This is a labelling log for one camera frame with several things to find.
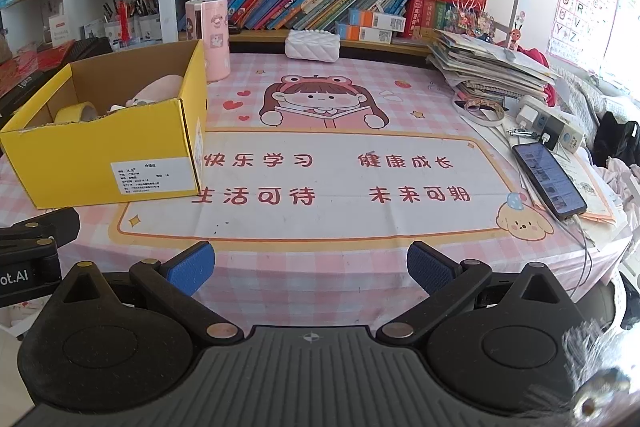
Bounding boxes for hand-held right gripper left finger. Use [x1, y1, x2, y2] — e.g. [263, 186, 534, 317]
[55, 241, 246, 348]

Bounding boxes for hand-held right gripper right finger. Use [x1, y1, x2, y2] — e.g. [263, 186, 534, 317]
[376, 242, 576, 347]

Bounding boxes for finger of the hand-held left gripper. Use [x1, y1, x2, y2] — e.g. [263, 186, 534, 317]
[0, 236, 61, 264]
[10, 207, 81, 253]

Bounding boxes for yellow cardboard box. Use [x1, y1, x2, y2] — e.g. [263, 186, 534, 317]
[0, 38, 208, 210]

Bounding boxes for yellow tape roll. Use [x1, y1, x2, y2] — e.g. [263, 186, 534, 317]
[54, 101, 98, 125]

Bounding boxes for pale pink plush toy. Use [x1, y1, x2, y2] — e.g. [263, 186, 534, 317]
[125, 74, 185, 108]

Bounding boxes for pink printed tablecloth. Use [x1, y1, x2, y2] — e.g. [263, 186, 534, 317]
[0, 52, 633, 343]

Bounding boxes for black smartphone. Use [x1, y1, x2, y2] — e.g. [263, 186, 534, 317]
[512, 142, 588, 222]

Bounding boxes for red paper decoration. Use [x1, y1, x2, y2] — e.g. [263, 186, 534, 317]
[0, 52, 66, 98]

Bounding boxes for patterned ribbon roll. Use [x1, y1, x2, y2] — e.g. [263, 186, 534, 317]
[464, 98, 507, 126]

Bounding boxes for loose printed paper sheets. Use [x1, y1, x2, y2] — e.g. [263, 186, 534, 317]
[500, 122, 631, 250]

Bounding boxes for stack of papers and booklets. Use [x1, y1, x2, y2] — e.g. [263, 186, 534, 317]
[426, 29, 558, 100]

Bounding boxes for red knot tassel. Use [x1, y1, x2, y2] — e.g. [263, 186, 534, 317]
[116, 0, 130, 50]

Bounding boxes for row of pen cups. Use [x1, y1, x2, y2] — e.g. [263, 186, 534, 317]
[102, 0, 161, 45]

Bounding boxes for pink humidifier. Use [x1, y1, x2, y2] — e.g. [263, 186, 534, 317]
[185, 0, 231, 82]

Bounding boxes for black bag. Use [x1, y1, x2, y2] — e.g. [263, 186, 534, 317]
[592, 112, 640, 168]

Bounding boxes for red cloth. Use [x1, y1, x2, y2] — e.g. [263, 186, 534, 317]
[517, 47, 558, 108]

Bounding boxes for grey knitted blanket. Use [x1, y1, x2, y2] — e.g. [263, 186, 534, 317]
[550, 67, 640, 132]

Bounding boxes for orange and white box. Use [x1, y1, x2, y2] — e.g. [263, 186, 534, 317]
[348, 8, 407, 32]
[336, 22, 393, 44]

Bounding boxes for small deer figurine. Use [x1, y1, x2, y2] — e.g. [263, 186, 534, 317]
[507, 14, 526, 52]

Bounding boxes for colourful crown ornament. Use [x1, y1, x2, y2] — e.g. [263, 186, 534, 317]
[445, 2, 496, 40]

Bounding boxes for white quilted pouch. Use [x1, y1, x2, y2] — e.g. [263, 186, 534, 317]
[285, 29, 342, 64]

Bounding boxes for red upright books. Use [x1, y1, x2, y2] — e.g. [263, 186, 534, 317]
[402, 0, 451, 40]

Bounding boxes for white charging cable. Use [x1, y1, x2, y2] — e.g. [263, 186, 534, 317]
[520, 127, 596, 305]

